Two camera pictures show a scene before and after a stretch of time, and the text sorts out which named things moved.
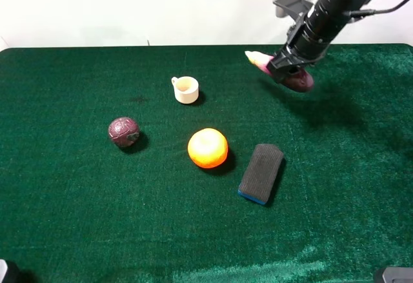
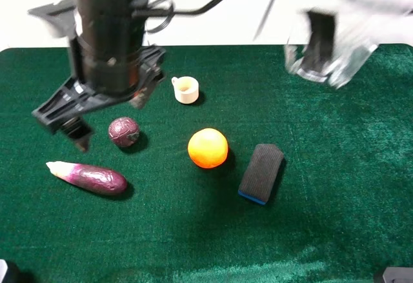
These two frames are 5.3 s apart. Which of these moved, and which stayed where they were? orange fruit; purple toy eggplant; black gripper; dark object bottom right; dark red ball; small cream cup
Moved: purple toy eggplant; black gripper
Stayed: orange fruit; dark red ball; small cream cup; dark object bottom right
